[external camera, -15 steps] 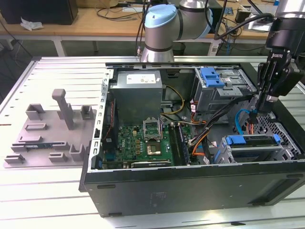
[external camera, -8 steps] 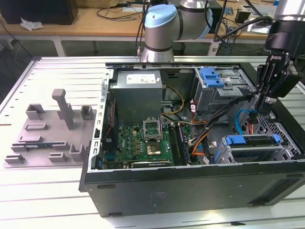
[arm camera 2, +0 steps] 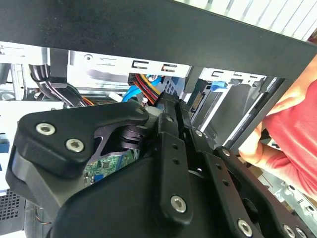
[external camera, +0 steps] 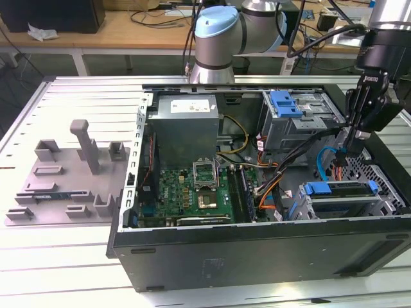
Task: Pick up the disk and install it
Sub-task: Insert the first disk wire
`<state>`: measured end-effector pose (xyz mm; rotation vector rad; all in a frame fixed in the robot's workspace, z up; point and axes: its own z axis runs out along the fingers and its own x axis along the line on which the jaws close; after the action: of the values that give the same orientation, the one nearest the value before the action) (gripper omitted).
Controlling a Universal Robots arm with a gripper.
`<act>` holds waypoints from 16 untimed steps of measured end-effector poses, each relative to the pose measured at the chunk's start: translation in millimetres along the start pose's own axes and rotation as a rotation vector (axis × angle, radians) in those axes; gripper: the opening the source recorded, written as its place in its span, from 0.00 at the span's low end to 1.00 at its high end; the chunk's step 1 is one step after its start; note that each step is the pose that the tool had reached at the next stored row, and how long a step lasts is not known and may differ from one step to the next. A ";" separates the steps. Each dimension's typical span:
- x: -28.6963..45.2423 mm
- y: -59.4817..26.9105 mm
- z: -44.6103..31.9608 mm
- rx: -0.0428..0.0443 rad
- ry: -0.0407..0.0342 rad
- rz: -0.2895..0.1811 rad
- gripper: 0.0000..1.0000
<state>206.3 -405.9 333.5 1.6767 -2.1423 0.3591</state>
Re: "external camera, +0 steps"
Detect yellow and black wires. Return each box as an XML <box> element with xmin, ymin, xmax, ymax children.
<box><xmin>217</xmin><ymin>114</ymin><xmax>250</xmax><ymax>155</ymax></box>

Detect RAM stick on rack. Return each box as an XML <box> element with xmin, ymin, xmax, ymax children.
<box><xmin>33</xmin><ymin>191</ymin><xmax>71</xmax><ymax>201</ymax></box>

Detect multicoloured wire bundle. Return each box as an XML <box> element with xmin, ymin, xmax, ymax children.
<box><xmin>253</xmin><ymin>171</ymin><xmax>285</xmax><ymax>197</ymax></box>

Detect black PC case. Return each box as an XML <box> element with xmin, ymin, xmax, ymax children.
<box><xmin>105</xmin><ymin>75</ymin><xmax>411</xmax><ymax>293</ymax></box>

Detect small black box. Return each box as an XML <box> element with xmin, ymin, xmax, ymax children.
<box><xmin>316</xmin><ymin>9</ymin><xmax>339</xmax><ymax>32</ymax></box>

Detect grey metal drive cage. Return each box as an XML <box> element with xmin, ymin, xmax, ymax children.
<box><xmin>259</xmin><ymin>89</ymin><xmax>348</xmax><ymax>152</ymax></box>

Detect RAM stick in slot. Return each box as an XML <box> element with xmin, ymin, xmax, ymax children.
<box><xmin>240</xmin><ymin>166</ymin><xmax>258</xmax><ymax>222</ymax></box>

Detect hard disk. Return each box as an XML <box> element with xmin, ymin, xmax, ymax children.
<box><xmin>287</xmin><ymin>180</ymin><xmax>379</xmax><ymax>222</ymax></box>

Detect green motherboard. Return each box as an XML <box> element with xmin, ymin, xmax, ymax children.
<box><xmin>137</xmin><ymin>132</ymin><xmax>261</xmax><ymax>226</ymax></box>

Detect blue data wire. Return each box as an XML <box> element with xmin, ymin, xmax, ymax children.
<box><xmin>315</xmin><ymin>145</ymin><xmax>347</xmax><ymax>183</ymax></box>

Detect black camera cable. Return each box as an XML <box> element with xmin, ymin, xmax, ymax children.
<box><xmin>286</xmin><ymin>24</ymin><xmax>369</xmax><ymax>59</ymax></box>

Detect black waste bin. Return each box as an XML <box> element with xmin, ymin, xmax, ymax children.
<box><xmin>231</xmin><ymin>56</ymin><xmax>250</xmax><ymax>76</ymax></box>

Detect thin black hanging cable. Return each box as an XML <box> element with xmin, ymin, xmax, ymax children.
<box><xmin>183</xmin><ymin>0</ymin><xmax>199</xmax><ymax>77</ymax></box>

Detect CPU socket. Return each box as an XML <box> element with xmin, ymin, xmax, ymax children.
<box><xmin>195</xmin><ymin>191</ymin><xmax>220</xmax><ymax>210</ymax></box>

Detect black expansion card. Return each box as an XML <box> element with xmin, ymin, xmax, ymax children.
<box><xmin>175</xmin><ymin>214</ymin><xmax>232</xmax><ymax>227</ymax></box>

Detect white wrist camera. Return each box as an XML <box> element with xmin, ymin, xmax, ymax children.
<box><xmin>331</xmin><ymin>30</ymin><xmax>367</xmax><ymax>46</ymax></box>

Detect grey metal disk bay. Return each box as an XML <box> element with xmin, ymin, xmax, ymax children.
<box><xmin>286</xmin><ymin>179</ymin><xmax>404</xmax><ymax>223</ymax></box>

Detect wooden desk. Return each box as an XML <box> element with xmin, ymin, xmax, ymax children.
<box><xmin>0</xmin><ymin>0</ymin><xmax>411</xmax><ymax>77</ymax></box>

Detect large black box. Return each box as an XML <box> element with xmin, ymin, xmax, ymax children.
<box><xmin>0</xmin><ymin>0</ymin><xmax>107</xmax><ymax>35</ymax></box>

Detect grey parts rack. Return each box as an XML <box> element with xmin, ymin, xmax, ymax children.
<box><xmin>4</xmin><ymin>119</ymin><xmax>133</xmax><ymax>227</ymax></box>

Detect blue plastic drive latch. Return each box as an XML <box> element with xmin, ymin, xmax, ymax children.
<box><xmin>269</xmin><ymin>90</ymin><xmax>304</xmax><ymax>118</ymax></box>

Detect black sleeved cable bundle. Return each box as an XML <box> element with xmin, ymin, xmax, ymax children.
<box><xmin>255</xmin><ymin>127</ymin><xmax>344</xmax><ymax>196</ymax></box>

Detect black RAM slot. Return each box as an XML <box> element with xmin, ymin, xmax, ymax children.
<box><xmin>234</xmin><ymin>166</ymin><xmax>250</xmax><ymax>223</ymax></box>
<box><xmin>227</xmin><ymin>165</ymin><xmax>244</xmax><ymax>224</ymax></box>

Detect metal locking lever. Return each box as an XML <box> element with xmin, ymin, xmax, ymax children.
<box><xmin>214</xmin><ymin>156</ymin><xmax>222</xmax><ymax>191</ymax></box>

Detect grey power supply unit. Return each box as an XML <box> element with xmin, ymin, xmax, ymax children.
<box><xmin>147</xmin><ymin>94</ymin><xmax>221</xmax><ymax>162</ymax></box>

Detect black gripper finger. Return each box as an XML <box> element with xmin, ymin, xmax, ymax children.
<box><xmin>345</xmin><ymin>86</ymin><xmax>357</xmax><ymax>155</ymax></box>
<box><xmin>353</xmin><ymin>95</ymin><xmax>371</xmax><ymax>155</ymax></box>

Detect orange power wire black plug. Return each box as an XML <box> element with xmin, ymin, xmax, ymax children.
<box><xmin>332</xmin><ymin>150</ymin><xmax>350</xmax><ymax>183</ymax></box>

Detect black desktop device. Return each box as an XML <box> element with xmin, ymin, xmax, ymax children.
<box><xmin>281</xmin><ymin>10</ymin><xmax>302</xmax><ymax>46</ymax></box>

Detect metal socket cover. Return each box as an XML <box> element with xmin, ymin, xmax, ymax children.
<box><xmin>191</xmin><ymin>158</ymin><xmax>220</xmax><ymax>191</ymax></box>

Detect crumpled white plastic bag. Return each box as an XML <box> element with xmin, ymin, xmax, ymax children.
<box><xmin>26</xmin><ymin>21</ymin><xmax>60</xmax><ymax>42</ymax></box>

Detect orange data wire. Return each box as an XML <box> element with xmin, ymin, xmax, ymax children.
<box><xmin>258</xmin><ymin>191</ymin><xmax>284</xmax><ymax>212</ymax></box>

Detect white sheet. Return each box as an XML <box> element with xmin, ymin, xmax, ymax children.
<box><xmin>338</xmin><ymin>6</ymin><xmax>370</xmax><ymax>22</ymax></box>

